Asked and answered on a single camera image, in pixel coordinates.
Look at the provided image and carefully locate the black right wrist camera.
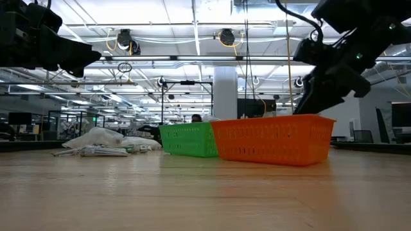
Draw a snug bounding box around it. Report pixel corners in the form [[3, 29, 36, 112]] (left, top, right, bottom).
[[292, 38, 319, 65]]

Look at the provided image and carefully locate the large dark monitor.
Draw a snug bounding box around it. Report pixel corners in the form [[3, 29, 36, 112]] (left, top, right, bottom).
[[390, 101, 411, 130]]

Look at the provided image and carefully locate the black mesh office chair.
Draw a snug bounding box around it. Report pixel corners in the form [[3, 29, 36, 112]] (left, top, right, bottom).
[[353, 129, 375, 145]]

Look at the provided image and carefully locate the black ceiling cable reel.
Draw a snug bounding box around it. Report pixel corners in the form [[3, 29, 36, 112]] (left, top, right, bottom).
[[116, 28, 142, 56], [218, 28, 237, 47]]

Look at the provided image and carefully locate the small hanging black cable coil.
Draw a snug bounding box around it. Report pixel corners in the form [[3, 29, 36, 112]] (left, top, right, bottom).
[[117, 62, 134, 74]]

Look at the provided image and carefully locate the small dark desk monitor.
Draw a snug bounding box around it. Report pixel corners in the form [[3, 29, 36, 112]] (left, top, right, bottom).
[[8, 112, 33, 126]]

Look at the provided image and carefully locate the green tinted clear packet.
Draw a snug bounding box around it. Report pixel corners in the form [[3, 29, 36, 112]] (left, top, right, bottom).
[[127, 144, 152, 153]]

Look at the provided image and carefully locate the dark leaning panel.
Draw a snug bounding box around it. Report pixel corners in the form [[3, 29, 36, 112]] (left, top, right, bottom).
[[375, 107, 392, 144]]

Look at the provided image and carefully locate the black framed work station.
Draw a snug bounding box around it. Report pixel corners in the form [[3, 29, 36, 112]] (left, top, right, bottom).
[[48, 110, 105, 141]]

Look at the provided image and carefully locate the green plastic basket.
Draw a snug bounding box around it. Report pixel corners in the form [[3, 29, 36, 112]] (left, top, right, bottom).
[[159, 122, 220, 158]]

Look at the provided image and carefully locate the orange plastic basket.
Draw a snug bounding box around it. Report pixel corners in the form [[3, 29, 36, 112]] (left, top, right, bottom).
[[210, 114, 337, 167]]

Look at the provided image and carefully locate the wide dark screen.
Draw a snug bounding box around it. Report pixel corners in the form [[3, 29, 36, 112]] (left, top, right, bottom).
[[237, 98, 277, 119]]

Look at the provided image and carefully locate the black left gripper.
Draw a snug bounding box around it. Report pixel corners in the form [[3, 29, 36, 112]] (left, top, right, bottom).
[[0, 0, 102, 78]]

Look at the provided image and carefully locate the yellow hanging cable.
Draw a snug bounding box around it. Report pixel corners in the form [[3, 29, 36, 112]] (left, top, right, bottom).
[[283, 0, 295, 116]]

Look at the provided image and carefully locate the clear toothbrush packet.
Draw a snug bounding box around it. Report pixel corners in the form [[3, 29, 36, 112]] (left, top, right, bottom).
[[78, 144, 131, 157]]

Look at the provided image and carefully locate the white square building column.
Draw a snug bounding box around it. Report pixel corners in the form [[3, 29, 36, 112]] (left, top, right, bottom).
[[213, 65, 239, 121]]

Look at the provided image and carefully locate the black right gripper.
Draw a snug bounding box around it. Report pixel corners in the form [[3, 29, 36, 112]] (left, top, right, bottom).
[[293, 30, 396, 116]]

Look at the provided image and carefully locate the large white plastic bag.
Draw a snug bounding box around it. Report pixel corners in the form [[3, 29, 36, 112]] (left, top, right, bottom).
[[62, 126, 125, 150]]

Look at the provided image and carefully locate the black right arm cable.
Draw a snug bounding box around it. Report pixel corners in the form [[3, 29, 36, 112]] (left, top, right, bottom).
[[275, 0, 324, 44]]

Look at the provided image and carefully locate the thin white stick packet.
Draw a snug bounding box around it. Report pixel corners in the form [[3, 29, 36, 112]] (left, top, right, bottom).
[[53, 148, 81, 157]]

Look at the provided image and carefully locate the small white plastic bag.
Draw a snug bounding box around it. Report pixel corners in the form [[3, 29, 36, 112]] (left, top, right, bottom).
[[121, 136, 162, 151]]

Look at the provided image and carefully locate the black background frame rig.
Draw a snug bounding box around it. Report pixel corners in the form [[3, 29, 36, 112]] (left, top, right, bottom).
[[160, 80, 214, 125]]

